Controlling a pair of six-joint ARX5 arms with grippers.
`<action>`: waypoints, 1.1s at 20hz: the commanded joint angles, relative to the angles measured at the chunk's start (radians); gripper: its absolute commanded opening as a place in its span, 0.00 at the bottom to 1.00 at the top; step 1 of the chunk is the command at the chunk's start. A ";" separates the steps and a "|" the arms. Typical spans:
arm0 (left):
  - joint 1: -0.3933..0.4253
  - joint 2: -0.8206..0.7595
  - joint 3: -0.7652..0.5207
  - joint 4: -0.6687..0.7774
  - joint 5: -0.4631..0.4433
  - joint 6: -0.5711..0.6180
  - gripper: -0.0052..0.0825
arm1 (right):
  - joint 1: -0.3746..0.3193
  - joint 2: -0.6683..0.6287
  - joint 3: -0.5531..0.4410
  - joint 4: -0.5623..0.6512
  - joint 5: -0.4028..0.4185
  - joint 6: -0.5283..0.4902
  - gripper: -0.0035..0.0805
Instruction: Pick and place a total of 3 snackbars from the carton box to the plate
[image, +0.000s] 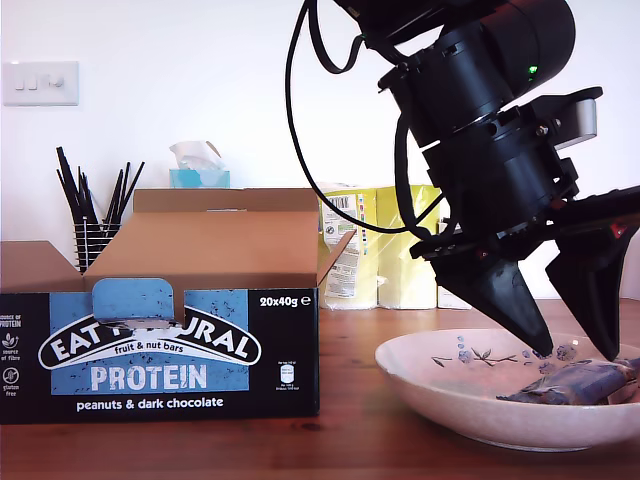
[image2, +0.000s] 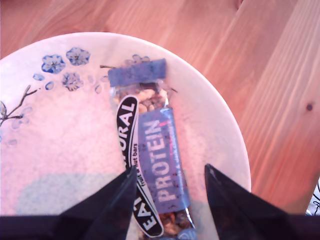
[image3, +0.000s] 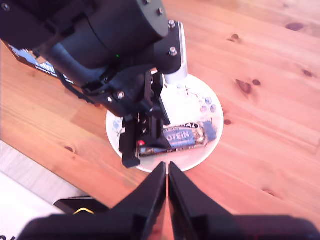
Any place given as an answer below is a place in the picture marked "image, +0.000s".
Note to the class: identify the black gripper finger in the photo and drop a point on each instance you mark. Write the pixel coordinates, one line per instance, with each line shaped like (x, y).
(595, 290)
(500, 300)

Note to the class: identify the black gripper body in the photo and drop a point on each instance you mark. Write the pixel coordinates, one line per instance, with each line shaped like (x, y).
(490, 190)

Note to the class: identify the blue snack bar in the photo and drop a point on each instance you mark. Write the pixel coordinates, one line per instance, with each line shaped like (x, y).
(575, 385)

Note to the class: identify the blue black snack bar carton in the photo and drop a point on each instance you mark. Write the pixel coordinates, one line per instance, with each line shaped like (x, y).
(150, 360)

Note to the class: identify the small white printed carton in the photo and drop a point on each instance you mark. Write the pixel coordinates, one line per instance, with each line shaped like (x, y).
(450, 300)

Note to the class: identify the white plate blue floral print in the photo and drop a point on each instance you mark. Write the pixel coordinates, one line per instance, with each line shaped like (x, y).
(450, 395)

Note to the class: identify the yellow wrapped paper roll pack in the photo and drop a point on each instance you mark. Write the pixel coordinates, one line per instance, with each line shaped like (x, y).
(390, 270)

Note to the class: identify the white paper tissue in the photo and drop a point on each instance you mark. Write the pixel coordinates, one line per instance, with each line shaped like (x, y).
(192, 155)

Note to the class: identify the thin black stick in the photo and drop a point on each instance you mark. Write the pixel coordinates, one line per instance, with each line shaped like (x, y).
(121, 191)
(87, 193)
(114, 194)
(75, 187)
(69, 198)
(136, 179)

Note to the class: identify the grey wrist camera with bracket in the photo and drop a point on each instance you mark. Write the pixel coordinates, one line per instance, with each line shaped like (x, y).
(580, 120)

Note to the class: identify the white wall light switch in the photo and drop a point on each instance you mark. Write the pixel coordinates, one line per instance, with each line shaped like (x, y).
(42, 95)

